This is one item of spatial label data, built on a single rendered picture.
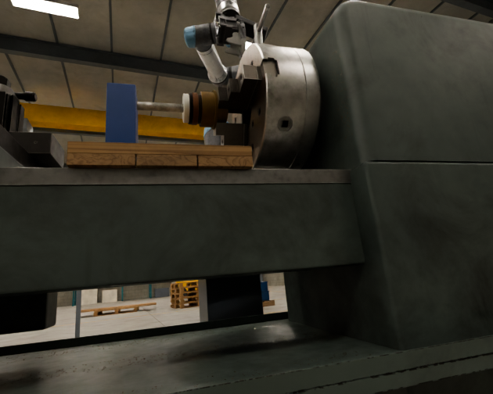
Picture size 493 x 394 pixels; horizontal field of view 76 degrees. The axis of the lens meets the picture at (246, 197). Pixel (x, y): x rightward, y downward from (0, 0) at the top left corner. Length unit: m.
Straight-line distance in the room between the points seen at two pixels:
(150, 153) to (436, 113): 0.58
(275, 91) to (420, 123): 0.30
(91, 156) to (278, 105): 0.37
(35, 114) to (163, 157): 11.61
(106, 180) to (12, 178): 0.13
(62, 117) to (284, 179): 11.52
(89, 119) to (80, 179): 11.34
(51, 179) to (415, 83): 0.72
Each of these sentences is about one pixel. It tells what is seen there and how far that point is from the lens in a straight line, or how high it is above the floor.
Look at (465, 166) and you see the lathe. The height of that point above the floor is 0.85.
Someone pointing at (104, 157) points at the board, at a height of 0.88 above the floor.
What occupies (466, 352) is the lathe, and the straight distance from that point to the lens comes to 0.58.
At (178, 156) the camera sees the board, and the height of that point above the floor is 0.88.
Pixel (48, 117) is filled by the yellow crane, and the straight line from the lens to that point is 12.03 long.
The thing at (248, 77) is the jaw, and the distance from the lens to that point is 0.71.
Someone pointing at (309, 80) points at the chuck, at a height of 1.07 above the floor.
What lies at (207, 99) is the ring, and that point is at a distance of 0.77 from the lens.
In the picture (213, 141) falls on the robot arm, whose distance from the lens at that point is 1.33.
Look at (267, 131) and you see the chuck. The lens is 0.69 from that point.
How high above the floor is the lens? 0.67
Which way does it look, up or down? 14 degrees up
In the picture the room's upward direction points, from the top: 5 degrees counter-clockwise
